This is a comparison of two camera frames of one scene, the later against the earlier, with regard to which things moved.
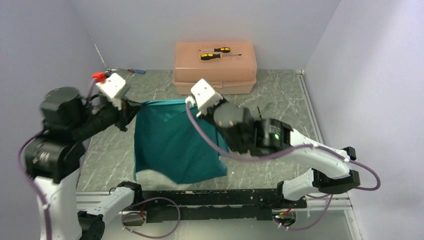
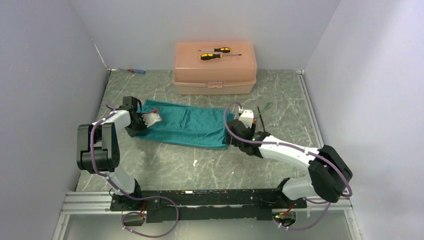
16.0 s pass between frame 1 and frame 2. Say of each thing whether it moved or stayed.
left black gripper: moved
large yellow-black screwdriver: stayed
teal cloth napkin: moved
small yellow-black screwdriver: stayed
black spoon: stayed
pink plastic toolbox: stayed
